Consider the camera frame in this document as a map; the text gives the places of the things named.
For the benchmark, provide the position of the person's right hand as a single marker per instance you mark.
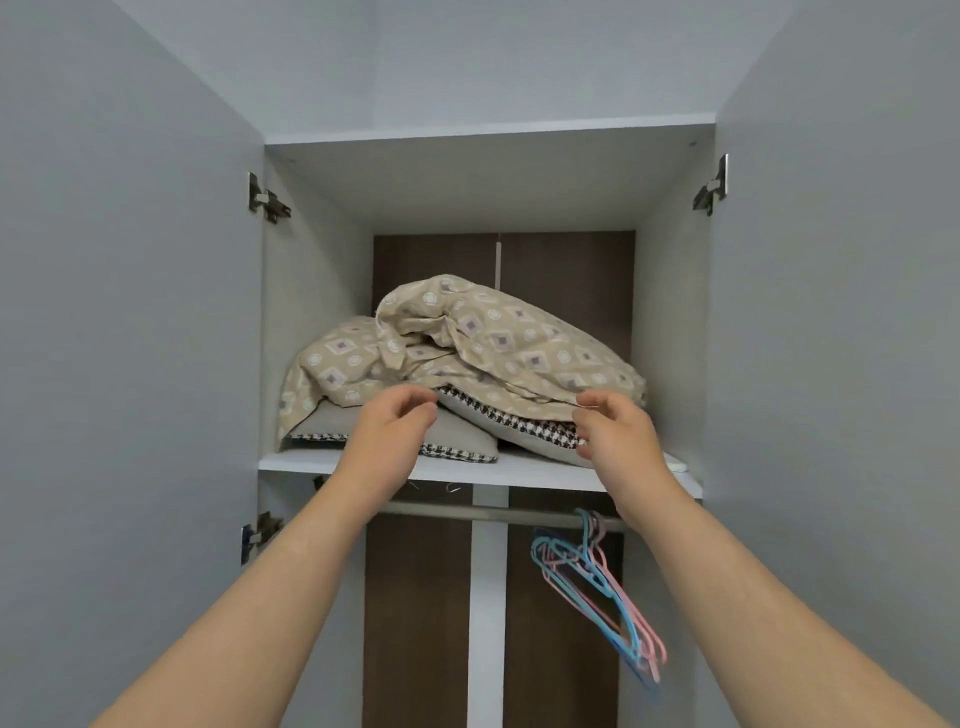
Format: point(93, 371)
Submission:
point(626, 442)

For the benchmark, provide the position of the person's left hand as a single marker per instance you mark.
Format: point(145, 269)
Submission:
point(386, 439)

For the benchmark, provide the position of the person's right fingers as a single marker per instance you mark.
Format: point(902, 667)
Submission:
point(589, 420)

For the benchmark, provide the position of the person's left fingers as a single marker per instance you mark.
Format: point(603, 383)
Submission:
point(416, 405)

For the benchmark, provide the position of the person's left forearm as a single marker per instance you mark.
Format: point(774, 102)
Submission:
point(270, 600)

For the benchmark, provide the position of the person's right forearm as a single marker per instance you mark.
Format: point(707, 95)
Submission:
point(750, 600)

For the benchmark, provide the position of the flat houndstooth trimmed grey pillow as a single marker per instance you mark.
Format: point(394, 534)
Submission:
point(465, 439)

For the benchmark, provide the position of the plump houndstooth trimmed grey pillow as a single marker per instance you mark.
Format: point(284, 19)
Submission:
point(525, 435)

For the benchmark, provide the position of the white wardrobe shelf board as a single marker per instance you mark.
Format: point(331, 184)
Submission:
point(525, 471)

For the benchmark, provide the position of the beige diamond patterned blanket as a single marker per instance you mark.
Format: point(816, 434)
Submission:
point(487, 337)

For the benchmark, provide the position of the metal clothes rod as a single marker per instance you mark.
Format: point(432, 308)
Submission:
point(487, 514)

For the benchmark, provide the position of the dark brown wardrobe back panel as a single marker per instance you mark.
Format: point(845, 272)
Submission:
point(570, 277)

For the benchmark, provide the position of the metal door hinge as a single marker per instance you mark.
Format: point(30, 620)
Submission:
point(712, 187)
point(259, 534)
point(264, 199)

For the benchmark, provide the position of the grey wardrobe cabinet body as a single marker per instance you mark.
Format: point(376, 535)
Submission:
point(480, 180)

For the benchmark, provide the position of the grey right wardrobe door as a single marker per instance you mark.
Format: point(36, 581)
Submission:
point(840, 300)

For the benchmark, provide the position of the grey wardrobe door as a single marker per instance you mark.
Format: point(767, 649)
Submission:
point(840, 300)
point(112, 300)

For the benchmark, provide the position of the grey left wardrobe door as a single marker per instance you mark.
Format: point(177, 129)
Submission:
point(112, 300)

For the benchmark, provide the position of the white vertical wardrobe post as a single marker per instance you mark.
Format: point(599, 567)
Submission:
point(487, 600)

